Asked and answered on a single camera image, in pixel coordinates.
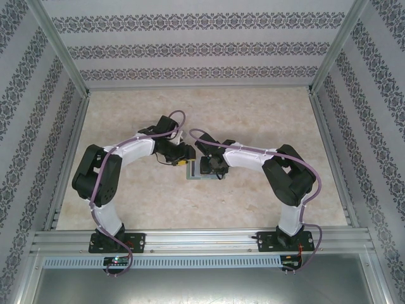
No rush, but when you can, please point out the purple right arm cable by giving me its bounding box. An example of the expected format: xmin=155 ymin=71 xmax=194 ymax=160
xmin=189 ymin=128 xmax=324 ymax=275

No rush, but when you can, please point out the aluminium side rail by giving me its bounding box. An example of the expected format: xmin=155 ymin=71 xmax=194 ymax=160
xmin=43 ymin=91 xmax=92 ymax=231
xmin=308 ymin=88 xmax=361 ymax=228

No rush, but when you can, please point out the grey sheet metal panel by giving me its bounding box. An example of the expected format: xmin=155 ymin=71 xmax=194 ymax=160
xmin=18 ymin=253 xmax=389 ymax=304

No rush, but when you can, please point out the green card holder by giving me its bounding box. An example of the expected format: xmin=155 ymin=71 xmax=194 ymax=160
xmin=185 ymin=159 xmax=223 ymax=181

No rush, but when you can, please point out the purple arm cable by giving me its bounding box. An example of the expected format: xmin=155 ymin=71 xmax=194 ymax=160
xmin=89 ymin=110 xmax=187 ymax=277
xmin=189 ymin=128 xmax=324 ymax=275

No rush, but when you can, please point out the white slotted cable duct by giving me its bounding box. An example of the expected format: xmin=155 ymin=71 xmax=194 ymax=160
xmin=42 ymin=256 xmax=282 ymax=269

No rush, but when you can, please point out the aluminium frame post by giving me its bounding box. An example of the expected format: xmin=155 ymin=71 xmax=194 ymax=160
xmin=308 ymin=0 xmax=370 ymax=96
xmin=27 ymin=0 xmax=92 ymax=98

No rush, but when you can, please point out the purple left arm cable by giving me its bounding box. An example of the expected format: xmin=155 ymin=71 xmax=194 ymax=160
xmin=89 ymin=110 xmax=187 ymax=277

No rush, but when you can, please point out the small controller board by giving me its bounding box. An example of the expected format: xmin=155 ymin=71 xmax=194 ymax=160
xmin=103 ymin=256 xmax=131 ymax=266
xmin=282 ymin=255 xmax=302 ymax=270

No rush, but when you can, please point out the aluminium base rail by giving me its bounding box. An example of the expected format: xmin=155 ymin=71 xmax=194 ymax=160
xmin=30 ymin=230 xmax=371 ymax=254

